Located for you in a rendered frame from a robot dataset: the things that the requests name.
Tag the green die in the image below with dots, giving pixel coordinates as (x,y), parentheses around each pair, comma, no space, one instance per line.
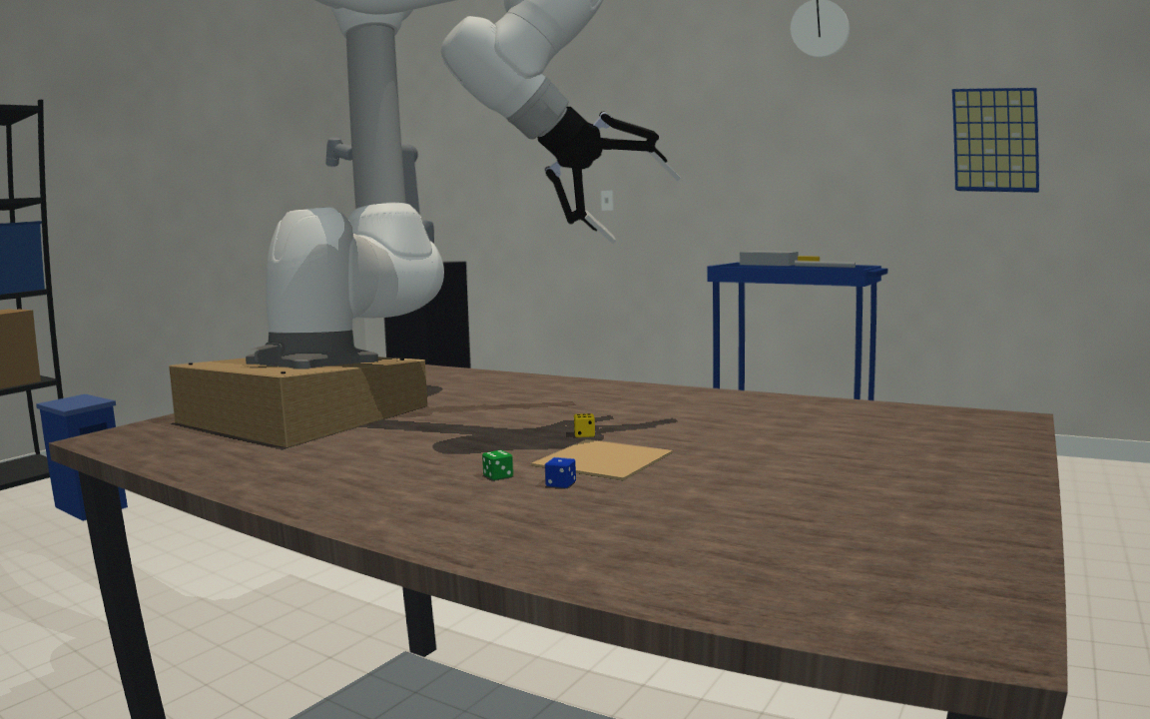
(497,464)

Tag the yellow die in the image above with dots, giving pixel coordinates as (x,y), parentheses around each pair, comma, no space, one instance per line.
(584,425)

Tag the blue die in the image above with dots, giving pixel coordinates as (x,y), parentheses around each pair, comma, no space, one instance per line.
(560,472)

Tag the tan flat mat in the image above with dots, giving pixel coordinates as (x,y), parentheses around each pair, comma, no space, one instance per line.
(608,459)

